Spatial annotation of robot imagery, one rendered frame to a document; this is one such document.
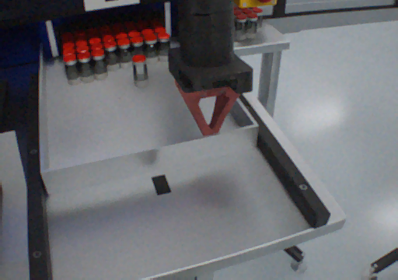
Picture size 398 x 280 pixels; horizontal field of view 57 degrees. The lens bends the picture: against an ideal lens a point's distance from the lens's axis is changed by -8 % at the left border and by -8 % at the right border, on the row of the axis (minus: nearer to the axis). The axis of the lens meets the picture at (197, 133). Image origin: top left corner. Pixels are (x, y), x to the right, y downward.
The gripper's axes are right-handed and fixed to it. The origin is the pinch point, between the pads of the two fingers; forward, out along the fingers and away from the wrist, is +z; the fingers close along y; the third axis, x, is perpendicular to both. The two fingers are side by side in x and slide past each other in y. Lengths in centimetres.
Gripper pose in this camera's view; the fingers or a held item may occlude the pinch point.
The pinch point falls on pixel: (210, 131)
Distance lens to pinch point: 46.9
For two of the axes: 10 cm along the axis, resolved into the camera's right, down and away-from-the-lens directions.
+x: -9.5, 2.0, -2.5
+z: 0.4, 8.6, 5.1
